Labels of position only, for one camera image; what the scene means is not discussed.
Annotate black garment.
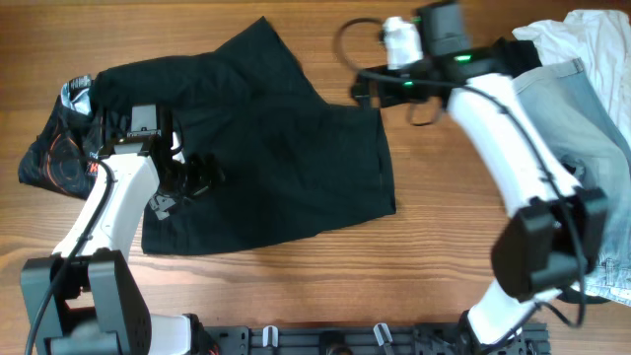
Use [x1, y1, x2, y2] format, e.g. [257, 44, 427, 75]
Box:
[90, 19, 396, 255]

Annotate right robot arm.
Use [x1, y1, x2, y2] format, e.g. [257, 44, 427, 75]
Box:
[351, 1, 607, 354]

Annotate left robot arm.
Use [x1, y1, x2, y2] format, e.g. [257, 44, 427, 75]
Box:
[21, 105, 222, 354]

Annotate black cloth under pile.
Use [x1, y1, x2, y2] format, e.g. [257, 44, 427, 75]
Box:
[491, 37, 542, 78]

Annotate folded black orange-print shirt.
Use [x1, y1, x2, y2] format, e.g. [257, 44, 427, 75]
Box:
[18, 75, 105, 199]

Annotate white shirt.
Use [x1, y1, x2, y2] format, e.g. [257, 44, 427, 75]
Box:
[512, 10, 630, 139]

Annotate light blue denim jeans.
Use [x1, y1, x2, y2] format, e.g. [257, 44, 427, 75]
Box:
[513, 59, 630, 306]

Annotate right black cable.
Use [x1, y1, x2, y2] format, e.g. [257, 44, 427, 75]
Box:
[334, 17, 589, 329]

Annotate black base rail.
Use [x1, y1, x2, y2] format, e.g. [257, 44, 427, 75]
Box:
[196, 321, 551, 355]

